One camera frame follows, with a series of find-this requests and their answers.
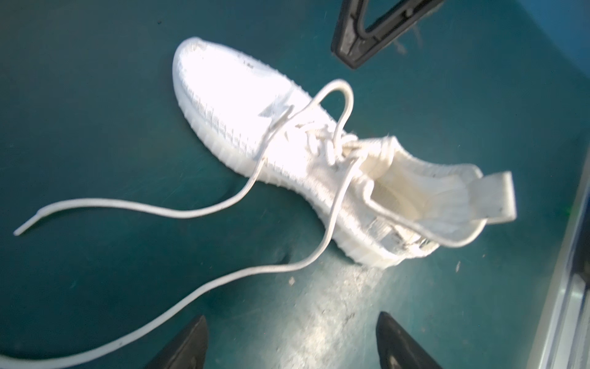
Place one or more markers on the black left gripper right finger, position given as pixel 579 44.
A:
pixel 397 349

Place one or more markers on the front aluminium rail platform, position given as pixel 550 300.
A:
pixel 562 335

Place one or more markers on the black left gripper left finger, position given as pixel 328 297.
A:
pixel 187 350

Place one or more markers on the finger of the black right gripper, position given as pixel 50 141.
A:
pixel 354 43

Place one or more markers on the white knit sneaker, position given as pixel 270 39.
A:
pixel 397 207

